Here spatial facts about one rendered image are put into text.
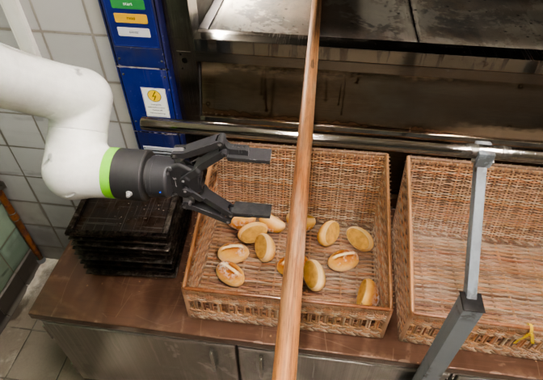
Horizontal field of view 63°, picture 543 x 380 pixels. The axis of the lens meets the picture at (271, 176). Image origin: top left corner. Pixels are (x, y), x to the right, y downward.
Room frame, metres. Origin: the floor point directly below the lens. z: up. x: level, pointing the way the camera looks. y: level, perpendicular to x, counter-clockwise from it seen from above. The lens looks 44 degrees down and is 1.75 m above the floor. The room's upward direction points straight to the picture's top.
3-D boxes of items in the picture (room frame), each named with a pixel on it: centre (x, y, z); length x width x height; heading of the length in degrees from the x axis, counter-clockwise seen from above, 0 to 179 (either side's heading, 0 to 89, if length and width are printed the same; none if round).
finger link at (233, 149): (0.55, 0.06, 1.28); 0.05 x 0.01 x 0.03; 83
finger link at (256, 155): (0.54, 0.04, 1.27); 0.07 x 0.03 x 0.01; 83
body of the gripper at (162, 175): (0.56, 0.17, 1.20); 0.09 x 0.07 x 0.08; 83
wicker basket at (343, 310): (0.82, -0.06, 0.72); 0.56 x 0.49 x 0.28; 83
